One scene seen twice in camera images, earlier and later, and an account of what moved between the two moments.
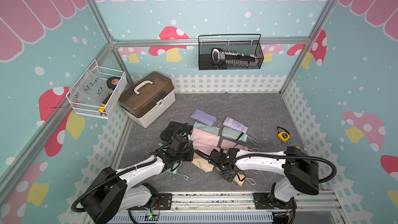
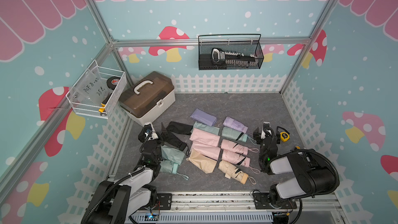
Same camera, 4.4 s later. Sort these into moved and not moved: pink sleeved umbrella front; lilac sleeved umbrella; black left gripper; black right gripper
Moved: black right gripper; black left gripper
Not moved: pink sleeved umbrella front; lilac sleeved umbrella
